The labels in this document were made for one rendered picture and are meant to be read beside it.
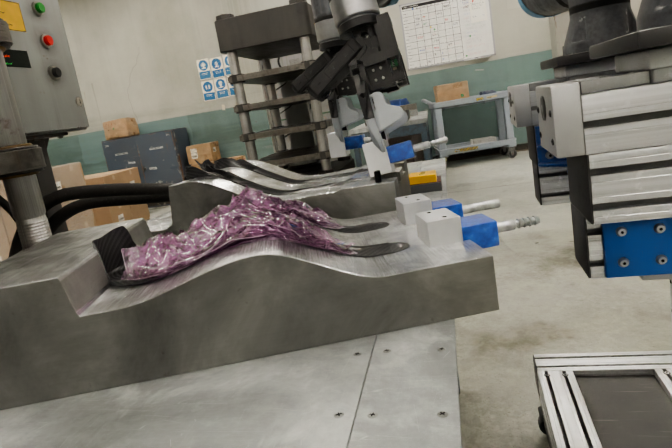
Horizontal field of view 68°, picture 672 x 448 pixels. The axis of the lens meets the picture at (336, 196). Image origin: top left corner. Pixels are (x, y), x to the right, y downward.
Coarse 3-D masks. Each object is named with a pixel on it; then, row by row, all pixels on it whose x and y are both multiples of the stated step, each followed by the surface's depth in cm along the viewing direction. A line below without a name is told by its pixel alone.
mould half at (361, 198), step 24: (240, 168) 96; (264, 168) 101; (360, 168) 97; (192, 192) 82; (216, 192) 81; (312, 192) 81; (336, 192) 77; (360, 192) 76; (384, 192) 76; (408, 192) 95; (168, 216) 98; (192, 216) 83; (336, 216) 78; (360, 216) 77
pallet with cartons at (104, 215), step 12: (132, 168) 556; (96, 180) 490; (108, 180) 498; (120, 180) 523; (132, 180) 550; (144, 204) 568; (96, 216) 496; (108, 216) 496; (120, 216) 512; (132, 216) 537; (144, 216) 563
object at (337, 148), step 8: (328, 136) 110; (336, 136) 109; (344, 136) 110; (352, 136) 109; (360, 136) 109; (336, 144) 110; (344, 144) 110; (352, 144) 109; (360, 144) 109; (336, 152) 110; (344, 152) 110
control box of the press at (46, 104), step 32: (0, 0) 115; (32, 0) 124; (32, 32) 123; (64, 32) 134; (32, 64) 122; (64, 64) 132; (32, 96) 121; (64, 96) 131; (32, 128) 119; (64, 128) 129; (64, 224) 132
